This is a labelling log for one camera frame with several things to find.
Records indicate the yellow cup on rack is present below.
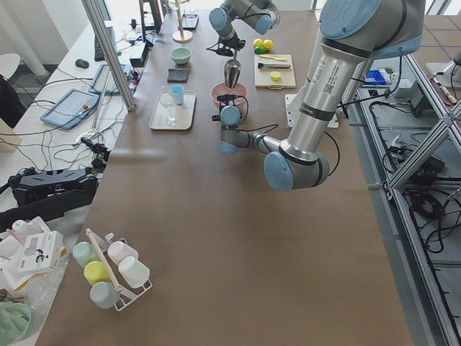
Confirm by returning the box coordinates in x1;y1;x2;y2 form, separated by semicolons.
84;261;110;286

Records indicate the black computer mouse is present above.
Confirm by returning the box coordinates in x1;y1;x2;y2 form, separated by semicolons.
75;58;89;68

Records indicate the lemon half slice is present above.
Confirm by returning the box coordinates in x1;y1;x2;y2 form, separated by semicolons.
270;71;282;81

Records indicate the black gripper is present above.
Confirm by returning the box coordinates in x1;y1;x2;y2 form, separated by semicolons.
215;37;246;56
211;94;241;121

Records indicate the teach pendant tablet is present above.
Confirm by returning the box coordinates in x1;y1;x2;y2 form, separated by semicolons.
40;89;99;130

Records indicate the steel ice scoop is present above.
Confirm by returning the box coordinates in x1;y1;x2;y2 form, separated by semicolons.
224;53;241;89

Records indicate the yellow lemon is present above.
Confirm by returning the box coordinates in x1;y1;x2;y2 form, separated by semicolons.
253;38;264;48
262;39;274;51

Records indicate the white cup on rack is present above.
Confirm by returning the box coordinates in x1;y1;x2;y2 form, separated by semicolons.
118;256;151;288

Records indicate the green lime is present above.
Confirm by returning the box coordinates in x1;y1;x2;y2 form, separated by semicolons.
254;46;266;55

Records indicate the green cup on rack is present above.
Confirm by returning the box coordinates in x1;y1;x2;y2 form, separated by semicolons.
72;241;99;268

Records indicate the white cup rack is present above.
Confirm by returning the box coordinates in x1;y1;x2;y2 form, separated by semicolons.
102;233;154;312

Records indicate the aluminium frame post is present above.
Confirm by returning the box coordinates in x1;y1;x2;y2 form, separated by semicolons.
81;0;135;112

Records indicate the light blue cup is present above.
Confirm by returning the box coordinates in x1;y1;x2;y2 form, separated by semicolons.
170;84;184;105

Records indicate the clear wine glass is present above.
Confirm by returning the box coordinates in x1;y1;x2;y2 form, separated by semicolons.
158;86;179;126

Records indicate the grey cup on rack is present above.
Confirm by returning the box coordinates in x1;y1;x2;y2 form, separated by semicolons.
90;282;120;309

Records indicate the pink cup on rack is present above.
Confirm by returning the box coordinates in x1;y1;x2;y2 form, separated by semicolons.
107;241;138;266

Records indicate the wooden stick on rack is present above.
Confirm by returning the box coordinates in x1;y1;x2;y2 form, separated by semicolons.
85;228;122;293

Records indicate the yellow plastic knife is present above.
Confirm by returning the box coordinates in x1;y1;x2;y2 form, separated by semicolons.
259;54;287;61

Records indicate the wooden cup tree stand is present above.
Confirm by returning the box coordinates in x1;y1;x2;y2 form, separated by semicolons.
169;0;193;43

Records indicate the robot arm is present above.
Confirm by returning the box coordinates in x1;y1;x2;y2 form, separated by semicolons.
220;0;424;191
207;0;280;57

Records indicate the cream serving tray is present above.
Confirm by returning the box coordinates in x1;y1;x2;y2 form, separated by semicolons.
149;90;196;130

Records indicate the green ceramic bowl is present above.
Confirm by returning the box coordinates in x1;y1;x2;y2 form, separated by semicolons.
170;48;192;65

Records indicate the steel muddler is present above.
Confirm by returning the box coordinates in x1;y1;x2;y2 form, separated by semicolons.
257;62;291;69

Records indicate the bamboo cutting board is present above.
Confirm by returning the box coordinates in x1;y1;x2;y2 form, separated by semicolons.
254;54;296;89

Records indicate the folded grey cloth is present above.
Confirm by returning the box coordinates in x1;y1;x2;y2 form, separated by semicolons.
167;68;189;83

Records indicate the black tray with glasses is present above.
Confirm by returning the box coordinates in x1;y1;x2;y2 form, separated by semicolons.
182;14;199;31

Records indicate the pink bowl of ice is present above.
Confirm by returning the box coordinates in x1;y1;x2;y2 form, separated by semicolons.
211;82;248;112

